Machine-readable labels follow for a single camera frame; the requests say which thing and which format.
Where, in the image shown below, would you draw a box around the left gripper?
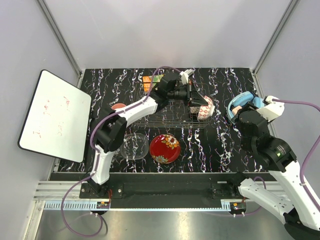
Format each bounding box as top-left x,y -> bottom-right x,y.
167,81 -> 208,108

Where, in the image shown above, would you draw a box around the brown patterned bowl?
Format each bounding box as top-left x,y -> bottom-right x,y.
198,95 -> 215,121

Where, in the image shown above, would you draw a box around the red floral plate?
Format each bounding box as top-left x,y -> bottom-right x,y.
149,134 -> 181,164

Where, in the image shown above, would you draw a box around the pink plastic cup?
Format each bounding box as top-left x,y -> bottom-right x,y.
111,103 -> 126,110

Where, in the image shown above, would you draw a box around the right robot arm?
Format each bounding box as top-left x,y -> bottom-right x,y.
227,92 -> 320,240

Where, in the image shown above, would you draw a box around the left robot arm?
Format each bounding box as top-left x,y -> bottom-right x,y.
88,69 -> 208,198

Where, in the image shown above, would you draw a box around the pink cube toy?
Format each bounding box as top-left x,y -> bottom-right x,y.
231,105 -> 242,115

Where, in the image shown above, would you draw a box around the light blue headphones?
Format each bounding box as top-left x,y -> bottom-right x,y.
226,91 -> 265,125

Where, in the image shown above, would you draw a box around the orange green book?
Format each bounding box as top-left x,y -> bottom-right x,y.
142,74 -> 164,93

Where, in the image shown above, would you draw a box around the white whiteboard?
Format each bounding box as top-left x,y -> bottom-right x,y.
17,69 -> 92,163

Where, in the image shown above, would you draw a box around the wire dish rack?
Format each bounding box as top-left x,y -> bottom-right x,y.
133,100 -> 212,129

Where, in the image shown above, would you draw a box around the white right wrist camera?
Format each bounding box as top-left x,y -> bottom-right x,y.
260,95 -> 285,122

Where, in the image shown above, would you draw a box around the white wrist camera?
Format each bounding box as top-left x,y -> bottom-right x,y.
260,95 -> 285,122
179,69 -> 195,85

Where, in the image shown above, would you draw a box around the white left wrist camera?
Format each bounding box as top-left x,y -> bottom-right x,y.
179,69 -> 195,85

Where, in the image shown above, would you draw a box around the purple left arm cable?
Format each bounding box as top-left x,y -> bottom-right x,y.
60,66 -> 186,237

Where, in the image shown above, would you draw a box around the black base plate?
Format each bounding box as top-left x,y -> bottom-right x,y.
49,172 -> 256,210

